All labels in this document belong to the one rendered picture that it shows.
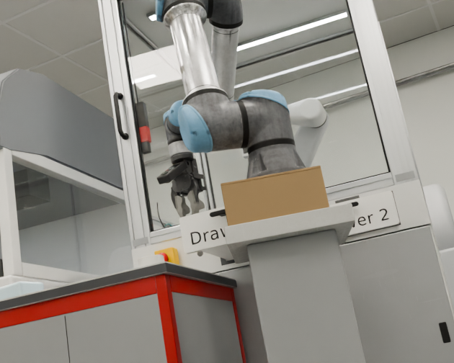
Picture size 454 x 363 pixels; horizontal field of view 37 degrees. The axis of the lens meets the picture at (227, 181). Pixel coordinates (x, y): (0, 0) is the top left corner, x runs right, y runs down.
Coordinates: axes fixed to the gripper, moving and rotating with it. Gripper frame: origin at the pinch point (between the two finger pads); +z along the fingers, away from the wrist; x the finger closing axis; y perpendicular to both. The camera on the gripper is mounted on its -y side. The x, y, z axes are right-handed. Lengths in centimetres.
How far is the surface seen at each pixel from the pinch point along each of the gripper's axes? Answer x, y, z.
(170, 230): 23.4, 21.9, -3.6
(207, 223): -9.0, -4.6, 4.7
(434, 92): -7, 360, -128
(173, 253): 21.1, 18.1, 5.4
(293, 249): -50, -37, 24
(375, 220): -45, 37, 10
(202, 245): -6.7, -5.4, 10.8
